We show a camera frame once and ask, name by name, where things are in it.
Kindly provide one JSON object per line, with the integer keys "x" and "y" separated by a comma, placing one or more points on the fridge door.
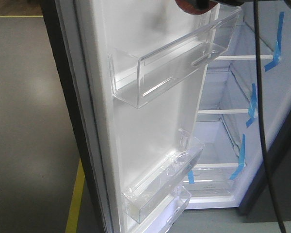
{"x": 118, "y": 143}

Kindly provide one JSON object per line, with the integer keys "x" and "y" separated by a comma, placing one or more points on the red yellow apple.
{"x": 195, "y": 7}

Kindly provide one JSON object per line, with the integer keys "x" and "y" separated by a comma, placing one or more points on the clear upper door bin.
{"x": 149, "y": 55}

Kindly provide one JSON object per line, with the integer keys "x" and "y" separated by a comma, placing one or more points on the clear door bin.
{"x": 166, "y": 213}
{"x": 149, "y": 55}
{"x": 148, "y": 192}

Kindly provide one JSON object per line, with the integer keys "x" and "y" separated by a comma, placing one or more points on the clear middle door bin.
{"x": 148, "y": 192}

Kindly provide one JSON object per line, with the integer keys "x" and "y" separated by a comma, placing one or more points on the clear crisper drawer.
{"x": 209, "y": 182}

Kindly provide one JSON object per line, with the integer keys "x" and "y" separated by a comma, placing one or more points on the clear lower door bin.
{"x": 166, "y": 213}

